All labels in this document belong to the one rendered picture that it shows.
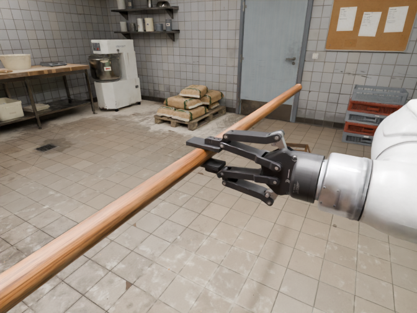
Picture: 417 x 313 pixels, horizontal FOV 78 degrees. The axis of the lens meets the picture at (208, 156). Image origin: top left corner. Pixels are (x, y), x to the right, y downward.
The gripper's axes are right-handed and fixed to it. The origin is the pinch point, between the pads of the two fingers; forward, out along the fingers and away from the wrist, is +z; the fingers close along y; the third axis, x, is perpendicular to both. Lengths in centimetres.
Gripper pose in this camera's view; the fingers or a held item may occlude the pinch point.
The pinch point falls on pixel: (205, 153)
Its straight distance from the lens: 48.3
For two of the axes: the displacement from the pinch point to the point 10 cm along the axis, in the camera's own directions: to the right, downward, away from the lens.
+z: -8.7, -2.1, 4.5
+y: 0.0, 9.1, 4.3
